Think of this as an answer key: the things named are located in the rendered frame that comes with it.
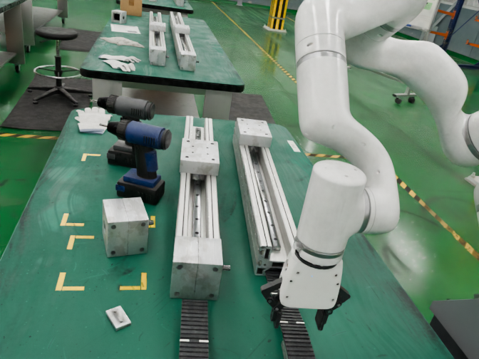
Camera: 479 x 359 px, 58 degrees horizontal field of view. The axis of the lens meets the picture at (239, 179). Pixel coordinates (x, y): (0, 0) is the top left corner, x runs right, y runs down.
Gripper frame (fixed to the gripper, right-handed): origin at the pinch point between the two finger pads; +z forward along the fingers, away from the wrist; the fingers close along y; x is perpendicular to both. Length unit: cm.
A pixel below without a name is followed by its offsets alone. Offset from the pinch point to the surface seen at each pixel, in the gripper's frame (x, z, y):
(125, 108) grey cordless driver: 69, -13, -42
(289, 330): 0.2, 3.3, -0.9
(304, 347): -3.8, 3.1, 1.0
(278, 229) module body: 32.9, 1.9, 1.9
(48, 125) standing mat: 279, 83, -132
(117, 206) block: 29.3, -3.1, -37.8
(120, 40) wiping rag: 255, 4, -73
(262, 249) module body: 19.5, -1.0, -4.4
